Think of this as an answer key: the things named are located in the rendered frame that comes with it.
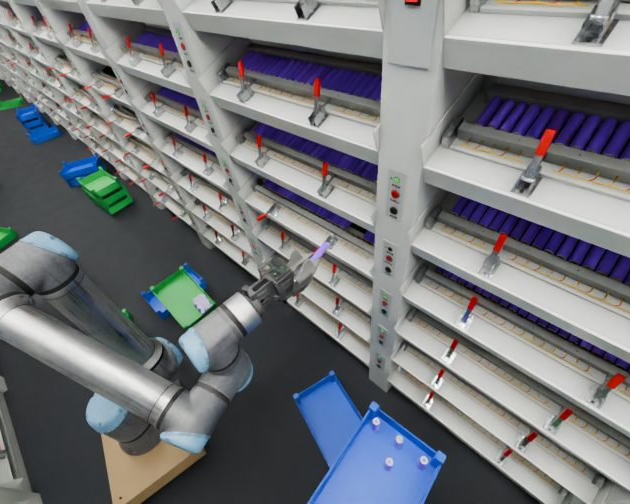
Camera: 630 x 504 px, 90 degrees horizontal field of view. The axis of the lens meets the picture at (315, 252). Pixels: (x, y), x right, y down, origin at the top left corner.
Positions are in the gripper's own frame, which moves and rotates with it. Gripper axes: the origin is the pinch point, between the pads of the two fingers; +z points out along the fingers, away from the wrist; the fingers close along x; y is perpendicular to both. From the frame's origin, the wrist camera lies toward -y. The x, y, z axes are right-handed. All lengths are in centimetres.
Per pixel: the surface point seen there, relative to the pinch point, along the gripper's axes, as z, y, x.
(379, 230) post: 12.2, 9.3, -12.0
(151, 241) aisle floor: -17, -84, 160
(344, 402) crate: -5, -82, -11
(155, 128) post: 11, -1, 120
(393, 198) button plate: 12.2, 20.3, -15.0
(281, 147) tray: 18.1, 14.5, 29.5
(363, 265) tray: 13.2, -9.4, -6.3
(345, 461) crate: -25, -33, -32
